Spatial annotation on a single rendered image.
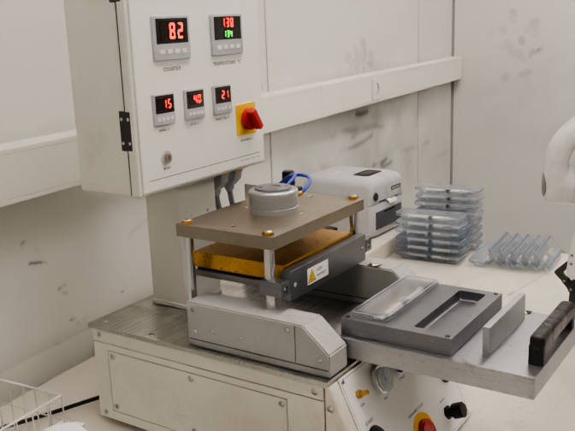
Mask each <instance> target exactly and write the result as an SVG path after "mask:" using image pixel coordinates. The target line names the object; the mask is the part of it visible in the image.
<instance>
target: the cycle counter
mask: <svg viewBox="0 0 575 431"><path fill-rule="evenodd" d="M159 27H160V39H161V42H163V41H176V40H185V31H184V21H159Z"/></svg>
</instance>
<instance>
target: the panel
mask: <svg viewBox="0 0 575 431"><path fill-rule="evenodd" d="M376 366H380V365H378V364H374V363H367V362H363V361H362V362H361V363H359V364H358V365H356V366H355V367H354V368H353V369H351V370H350V371H348V372H347V373H346V374H345V375H343V376H342V377H341V378H340V379H339V380H338V381H337V382H338V384H339V387H340V389H341V392H342V394H343V397H344V399H345V401H346V403H347V407H348V409H349V411H350V413H351V415H352V418H353V421H354V423H355V425H356V428H357V430H358V431H372V430H373V428H374V427H381V428H382V429H383V430H384V431H418V425H419V422H420V421H421V420H422V419H425V418H428V419H430V420H431V421H432V422H433V423H434V425H435V427H436V431H457V429H458V428H459V427H460V426H461V425H462V423H463V422H464V421H465V420H466V419H467V418H468V416H469V415H470V414H471V413H470V411H469V409H468V407H467V404H466V402H465V399H464V397H463V394H462V392H461V391H460V388H459V384H458V383H457V382H452V381H445V380H442V379H438V378H434V377H430V376H427V375H420V374H415V373H412V372H408V371H403V372H401V373H400V372H398V371H397V369H393V368H390V367H386V368H388V369H389V370H390V372H391V373H392V376H393V378H394V386H393V388H392V390H391V391H390V392H389V393H386V394H380V393H378V392H377V391H376V390H375V388H374V387H373V385H372V382H371V372H372V370H373V369H374V368H375V367H376ZM457 402H463V403H464V404H465V406H466V408H467V415H466V417H463V418H459V419H454V418H453V417H452V418H451V419H447V418H446V417H445V415H444V408H445V407H446V406H447V405H449V406H450V405H451V404H452V403H457Z"/></svg>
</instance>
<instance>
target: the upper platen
mask: <svg viewBox="0 0 575 431"><path fill-rule="evenodd" d="M351 236H353V233H350V232H344V231H337V230H330V229H324V228H322V229H320V230H318V231H316V232H315V233H311V234H309V235H307V236H305V237H303V238H301V239H298V240H296V241H294V242H292V243H290V244H288V245H284V246H283V247H281V248H279V249H277V250H275V266H276V278H280V279H281V278H282V271H283V270H284V269H287V268H289V267H291V266H293V265H295V264H296V263H299V262H301V261H303V260H305V259H306V258H308V257H311V256H313V255H315V254H317V253H318V252H320V251H323V250H325V249H327V248H329V247H330V246H332V245H335V244H337V243H339V242H341V241H342V240H344V239H347V238H349V237H351ZM194 257H195V266H198V268H197V269H195V270H196V275H200V276H204V277H210V278H214V279H219V280H227V281H232V282H237V283H242V284H247V285H251V286H259V280H261V279H263V278H264V250H263V249H258V248H252V247H246V246H241V245H231V244H224V243H219V242H216V243H214V244H211V245H207V246H206V247H203V248H201V249H198V250H196V251H194Z"/></svg>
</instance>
